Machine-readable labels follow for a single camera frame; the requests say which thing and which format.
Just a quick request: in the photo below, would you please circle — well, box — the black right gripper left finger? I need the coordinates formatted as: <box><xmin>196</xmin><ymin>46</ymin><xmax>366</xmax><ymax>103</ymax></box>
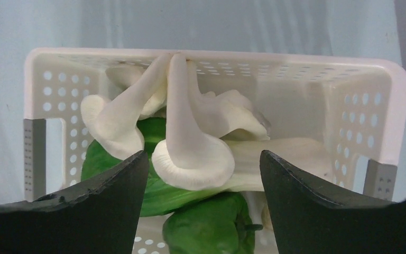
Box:
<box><xmin>0</xmin><ymin>151</ymin><xmax>149</xmax><ymax>253</ymax></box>

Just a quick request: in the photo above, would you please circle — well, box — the white perforated plastic basket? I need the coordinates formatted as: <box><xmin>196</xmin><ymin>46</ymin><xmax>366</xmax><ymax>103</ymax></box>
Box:
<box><xmin>24</xmin><ymin>48</ymin><xmax>406</xmax><ymax>253</ymax></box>

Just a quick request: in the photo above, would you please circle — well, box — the green bok choy toy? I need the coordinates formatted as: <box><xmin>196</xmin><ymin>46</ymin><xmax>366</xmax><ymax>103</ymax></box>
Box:
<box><xmin>81</xmin><ymin>117</ymin><xmax>260</xmax><ymax>218</ymax></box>

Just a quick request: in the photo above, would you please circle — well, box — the green pepper toy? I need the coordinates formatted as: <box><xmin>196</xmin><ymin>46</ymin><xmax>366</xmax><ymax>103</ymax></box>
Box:
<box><xmin>162</xmin><ymin>192</ymin><xmax>263</xmax><ymax>253</ymax></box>

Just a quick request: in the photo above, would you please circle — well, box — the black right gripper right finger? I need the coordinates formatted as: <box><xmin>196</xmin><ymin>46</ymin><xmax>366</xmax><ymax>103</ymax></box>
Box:
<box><xmin>260</xmin><ymin>150</ymin><xmax>406</xmax><ymax>253</ymax></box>

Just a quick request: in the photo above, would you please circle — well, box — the white oyster mushroom toy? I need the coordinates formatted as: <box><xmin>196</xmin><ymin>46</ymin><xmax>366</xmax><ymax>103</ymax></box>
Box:
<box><xmin>81</xmin><ymin>53</ymin><xmax>270</xmax><ymax>192</ymax></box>

